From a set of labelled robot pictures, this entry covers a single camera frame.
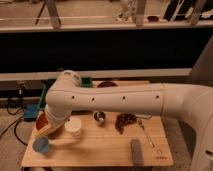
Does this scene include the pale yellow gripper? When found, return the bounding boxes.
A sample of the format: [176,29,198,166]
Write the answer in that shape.
[35,121,65,138]

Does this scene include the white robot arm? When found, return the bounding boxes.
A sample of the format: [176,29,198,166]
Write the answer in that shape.
[37,43,213,171]

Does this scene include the white plastic cup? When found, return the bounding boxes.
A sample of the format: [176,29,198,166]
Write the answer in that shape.
[65,117,82,137]

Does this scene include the blue plastic cup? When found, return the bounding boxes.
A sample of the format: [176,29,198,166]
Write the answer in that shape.
[32,137,50,154]

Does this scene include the small metal cup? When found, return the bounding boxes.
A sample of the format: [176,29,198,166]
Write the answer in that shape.
[94,111,106,125]

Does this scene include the red-orange bowl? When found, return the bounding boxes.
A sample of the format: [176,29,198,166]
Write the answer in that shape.
[36,112,48,130]

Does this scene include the blue box on floor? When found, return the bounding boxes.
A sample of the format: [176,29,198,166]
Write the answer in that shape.
[24,104,39,121]

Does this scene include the green plastic tray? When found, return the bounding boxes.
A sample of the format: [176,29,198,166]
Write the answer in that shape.
[38,77,93,110]

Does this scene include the purple bowl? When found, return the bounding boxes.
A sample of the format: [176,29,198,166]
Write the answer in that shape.
[97,81,117,88]

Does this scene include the bunch of dark grapes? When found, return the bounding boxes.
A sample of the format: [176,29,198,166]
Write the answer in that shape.
[115,113,137,134]

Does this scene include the metal fork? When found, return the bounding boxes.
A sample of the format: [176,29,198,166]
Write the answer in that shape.
[138,119,155,148]

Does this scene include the grey rectangular block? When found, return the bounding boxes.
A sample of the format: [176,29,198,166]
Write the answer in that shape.
[130,139,143,165]

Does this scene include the black cable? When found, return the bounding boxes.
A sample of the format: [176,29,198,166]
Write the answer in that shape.
[0,87,29,147]

